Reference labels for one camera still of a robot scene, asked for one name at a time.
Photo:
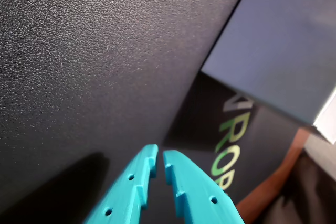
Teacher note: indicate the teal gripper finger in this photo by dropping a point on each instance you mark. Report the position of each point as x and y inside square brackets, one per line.
[126, 190]
[199, 190]

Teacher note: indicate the white open cardboard box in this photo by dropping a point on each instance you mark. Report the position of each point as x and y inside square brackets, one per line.
[275, 51]

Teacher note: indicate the grey cloth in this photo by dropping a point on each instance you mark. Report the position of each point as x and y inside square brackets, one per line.
[309, 195]

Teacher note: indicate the black mat with printed logo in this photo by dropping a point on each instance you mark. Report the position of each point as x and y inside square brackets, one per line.
[105, 64]

